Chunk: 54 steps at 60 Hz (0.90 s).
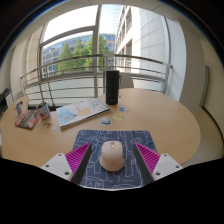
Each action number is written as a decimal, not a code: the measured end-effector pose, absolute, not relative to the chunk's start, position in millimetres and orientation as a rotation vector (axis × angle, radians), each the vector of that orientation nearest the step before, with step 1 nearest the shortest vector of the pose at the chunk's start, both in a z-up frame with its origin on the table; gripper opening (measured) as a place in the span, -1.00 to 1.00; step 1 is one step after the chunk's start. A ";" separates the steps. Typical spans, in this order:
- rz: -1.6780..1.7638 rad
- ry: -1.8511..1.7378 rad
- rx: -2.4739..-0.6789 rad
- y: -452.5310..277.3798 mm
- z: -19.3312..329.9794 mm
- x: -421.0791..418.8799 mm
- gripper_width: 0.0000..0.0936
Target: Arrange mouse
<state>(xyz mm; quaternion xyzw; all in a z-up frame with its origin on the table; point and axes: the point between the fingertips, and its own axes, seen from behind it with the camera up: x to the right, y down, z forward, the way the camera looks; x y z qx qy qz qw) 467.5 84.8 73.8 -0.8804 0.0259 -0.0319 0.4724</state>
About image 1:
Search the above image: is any dark blue patterned mouse pad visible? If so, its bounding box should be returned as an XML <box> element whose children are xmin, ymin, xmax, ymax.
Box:
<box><xmin>71</xmin><ymin>129</ymin><xmax>158</xmax><ymax>191</ymax></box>

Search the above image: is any grey green door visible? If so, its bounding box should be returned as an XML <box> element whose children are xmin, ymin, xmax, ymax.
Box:
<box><xmin>199</xmin><ymin>64</ymin><xmax>210</xmax><ymax>108</ymax></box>

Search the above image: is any pale pink computer mouse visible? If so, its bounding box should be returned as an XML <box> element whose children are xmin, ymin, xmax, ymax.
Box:
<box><xmin>99</xmin><ymin>140</ymin><xmax>127</xmax><ymax>172</ymax></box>

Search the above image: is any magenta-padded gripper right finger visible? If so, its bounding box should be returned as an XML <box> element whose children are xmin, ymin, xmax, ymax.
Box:
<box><xmin>132</xmin><ymin>142</ymin><xmax>184</xmax><ymax>186</ymax></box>

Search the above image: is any white chair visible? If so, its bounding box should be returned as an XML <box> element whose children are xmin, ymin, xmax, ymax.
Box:
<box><xmin>119</xmin><ymin>73</ymin><xmax>135</xmax><ymax>90</ymax></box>
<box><xmin>13</xmin><ymin>90</ymin><xmax>25</xmax><ymax>103</ymax></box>

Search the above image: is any black tumbler bottle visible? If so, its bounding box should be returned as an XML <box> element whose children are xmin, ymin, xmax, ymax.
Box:
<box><xmin>105</xmin><ymin>69</ymin><xmax>121</xmax><ymax>106</ymax></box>

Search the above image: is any light blue magazine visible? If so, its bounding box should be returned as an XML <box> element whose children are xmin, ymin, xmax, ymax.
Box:
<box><xmin>55</xmin><ymin>97</ymin><xmax>111</xmax><ymax>130</ymax></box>

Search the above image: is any blue white sticker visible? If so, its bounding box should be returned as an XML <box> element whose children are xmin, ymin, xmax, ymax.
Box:
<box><xmin>100</xmin><ymin>116</ymin><xmax>113</xmax><ymax>126</ymax></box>

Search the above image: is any metal balcony railing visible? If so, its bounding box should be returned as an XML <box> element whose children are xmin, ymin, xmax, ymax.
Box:
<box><xmin>19</xmin><ymin>54</ymin><xmax>174</xmax><ymax>104</ymax></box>

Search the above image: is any small printed cup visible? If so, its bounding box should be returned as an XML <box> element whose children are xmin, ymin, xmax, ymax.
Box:
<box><xmin>14</xmin><ymin>101</ymin><xmax>24</xmax><ymax>116</ymax></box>

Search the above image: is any red cover magazine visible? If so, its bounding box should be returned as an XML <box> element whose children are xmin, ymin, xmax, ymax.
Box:
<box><xmin>14</xmin><ymin>109</ymin><xmax>42</xmax><ymax>130</ymax></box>

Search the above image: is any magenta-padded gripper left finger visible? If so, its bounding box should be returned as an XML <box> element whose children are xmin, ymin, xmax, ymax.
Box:
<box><xmin>40</xmin><ymin>142</ymin><xmax>93</xmax><ymax>185</ymax></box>

